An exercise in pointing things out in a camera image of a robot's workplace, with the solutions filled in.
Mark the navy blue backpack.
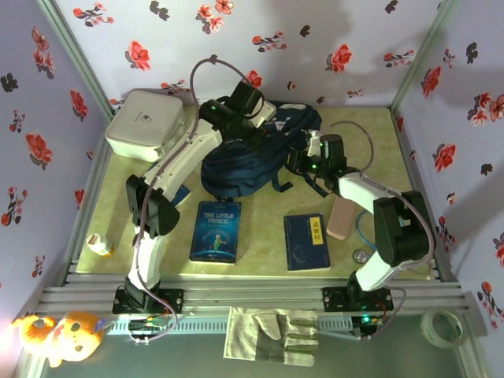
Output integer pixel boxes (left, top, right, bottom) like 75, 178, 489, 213
199, 100, 324, 200

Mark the dark blue book yellow label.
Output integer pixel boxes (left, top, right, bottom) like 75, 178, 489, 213
283, 213, 332, 272

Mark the Little Prince blue book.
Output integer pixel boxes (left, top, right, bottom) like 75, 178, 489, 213
189, 200, 242, 265

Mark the white zippered storage case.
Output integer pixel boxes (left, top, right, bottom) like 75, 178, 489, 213
104, 91, 187, 163

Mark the small blue notebook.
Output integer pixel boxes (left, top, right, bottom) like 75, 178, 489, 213
172, 184, 194, 208

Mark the blue stethoscope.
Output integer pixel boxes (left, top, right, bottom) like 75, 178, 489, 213
351, 209, 381, 265

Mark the green circuit board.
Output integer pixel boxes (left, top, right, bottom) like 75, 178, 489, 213
128, 318, 170, 343
352, 314, 389, 339

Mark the white bottle orange cap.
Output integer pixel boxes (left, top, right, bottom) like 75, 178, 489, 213
86, 233, 115, 259

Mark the clear tape roll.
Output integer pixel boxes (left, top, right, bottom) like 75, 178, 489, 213
419, 307, 469, 350

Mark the grey work glove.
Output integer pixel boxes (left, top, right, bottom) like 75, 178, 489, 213
223, 306, 320, 368

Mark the orange plush toy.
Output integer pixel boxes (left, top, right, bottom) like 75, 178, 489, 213
11, 310, 106, 369

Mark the grey right arm cable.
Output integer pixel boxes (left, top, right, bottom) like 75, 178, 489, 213
329, 120, 437, 276

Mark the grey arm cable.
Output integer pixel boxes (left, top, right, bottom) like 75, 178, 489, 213
132, 56, 253, 257
329, 120, 437, 276

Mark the grey left arm cable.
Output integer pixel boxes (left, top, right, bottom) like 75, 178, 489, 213
132, 56, 253, 257

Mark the aluminium side rail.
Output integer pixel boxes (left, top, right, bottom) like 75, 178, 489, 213
391, 109, 460, 283
61, 113, 115, 287

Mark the aluminium frame post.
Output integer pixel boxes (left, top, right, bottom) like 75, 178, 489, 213
389, 0, 461, 113
35, 0, 115, 119

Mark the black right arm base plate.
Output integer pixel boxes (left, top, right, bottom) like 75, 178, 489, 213
321, 286, 395, 314

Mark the aluminium frame rail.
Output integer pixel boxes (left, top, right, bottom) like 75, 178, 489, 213
37, 273, 480, 316

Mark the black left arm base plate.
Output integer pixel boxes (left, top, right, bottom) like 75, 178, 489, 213
112, 287, 185, 315

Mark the white slotted cable duct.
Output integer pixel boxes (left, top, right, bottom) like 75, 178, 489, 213
106, 317, 355, 335

